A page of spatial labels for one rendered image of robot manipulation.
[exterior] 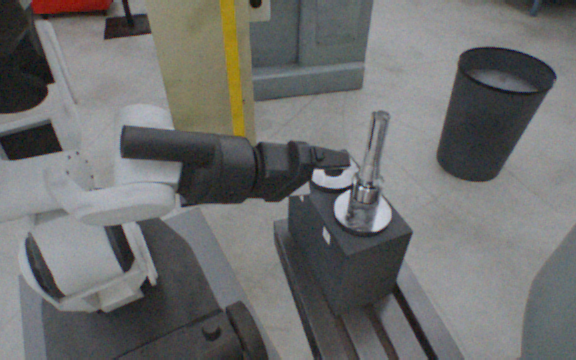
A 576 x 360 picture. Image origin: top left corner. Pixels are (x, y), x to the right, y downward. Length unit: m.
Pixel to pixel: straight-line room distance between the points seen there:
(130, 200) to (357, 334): 0.47
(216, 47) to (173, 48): 0.19
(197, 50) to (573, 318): 1.78
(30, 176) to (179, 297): 0.79
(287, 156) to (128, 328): 0.83
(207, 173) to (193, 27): 1.43
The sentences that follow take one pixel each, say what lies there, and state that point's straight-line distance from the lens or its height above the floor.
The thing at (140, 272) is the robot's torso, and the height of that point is 0.90.
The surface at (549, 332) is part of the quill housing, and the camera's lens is 0.27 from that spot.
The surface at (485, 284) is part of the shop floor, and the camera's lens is 2.09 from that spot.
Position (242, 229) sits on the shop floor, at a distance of 2.07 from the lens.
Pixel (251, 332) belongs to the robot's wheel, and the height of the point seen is 0.59.
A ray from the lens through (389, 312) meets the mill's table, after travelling 0.78.
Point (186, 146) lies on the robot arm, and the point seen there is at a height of 1.34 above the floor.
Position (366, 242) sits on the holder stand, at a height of 1.12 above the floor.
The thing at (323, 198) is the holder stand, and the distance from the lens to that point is 0.67.
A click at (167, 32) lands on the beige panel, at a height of 0.89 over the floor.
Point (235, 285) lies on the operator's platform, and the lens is 1.41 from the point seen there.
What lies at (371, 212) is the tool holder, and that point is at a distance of 0.62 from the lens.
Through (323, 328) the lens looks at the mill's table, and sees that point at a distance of 0.74.
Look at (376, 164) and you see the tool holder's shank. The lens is 0.56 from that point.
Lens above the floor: 1.60
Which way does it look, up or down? 44 degrees down
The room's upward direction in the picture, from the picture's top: straight up
